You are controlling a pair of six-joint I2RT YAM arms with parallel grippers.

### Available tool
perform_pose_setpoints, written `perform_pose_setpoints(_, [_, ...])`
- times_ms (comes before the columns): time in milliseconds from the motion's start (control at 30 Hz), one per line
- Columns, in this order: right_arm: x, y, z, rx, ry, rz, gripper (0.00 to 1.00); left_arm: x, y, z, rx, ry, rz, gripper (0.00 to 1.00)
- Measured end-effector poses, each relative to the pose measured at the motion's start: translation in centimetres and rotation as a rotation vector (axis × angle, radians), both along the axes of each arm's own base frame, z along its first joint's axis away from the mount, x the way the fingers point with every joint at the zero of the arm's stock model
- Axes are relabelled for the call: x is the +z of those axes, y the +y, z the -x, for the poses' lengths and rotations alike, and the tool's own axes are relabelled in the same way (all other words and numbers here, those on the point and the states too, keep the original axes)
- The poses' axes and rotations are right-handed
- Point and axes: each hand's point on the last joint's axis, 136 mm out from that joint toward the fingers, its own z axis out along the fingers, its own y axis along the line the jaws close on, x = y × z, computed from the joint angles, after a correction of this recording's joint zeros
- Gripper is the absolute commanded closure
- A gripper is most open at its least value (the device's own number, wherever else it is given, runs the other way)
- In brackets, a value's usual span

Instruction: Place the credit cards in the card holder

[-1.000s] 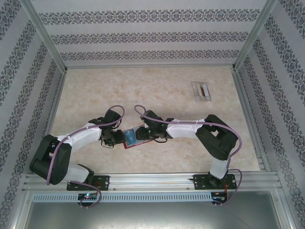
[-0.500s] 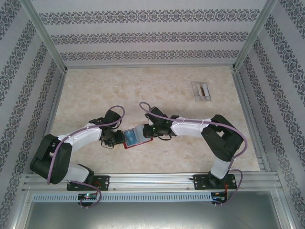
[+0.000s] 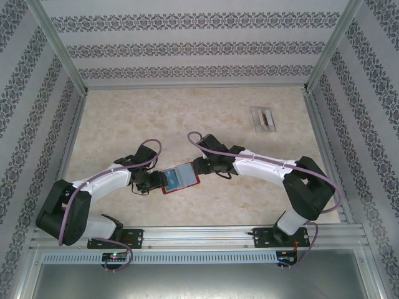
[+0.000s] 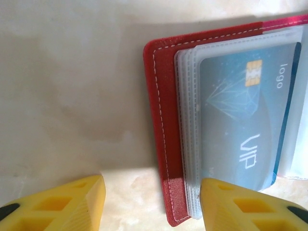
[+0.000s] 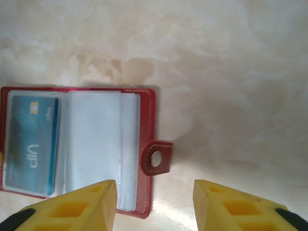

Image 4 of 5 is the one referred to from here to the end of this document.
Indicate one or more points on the blue VIP credit card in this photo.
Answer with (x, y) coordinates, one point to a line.
(240, 108)

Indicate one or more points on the red card holder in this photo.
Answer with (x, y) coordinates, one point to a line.
(166, 108)

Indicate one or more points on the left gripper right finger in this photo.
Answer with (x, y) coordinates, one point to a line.
(240, 211)

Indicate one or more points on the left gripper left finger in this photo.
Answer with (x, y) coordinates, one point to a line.
(60, 207)

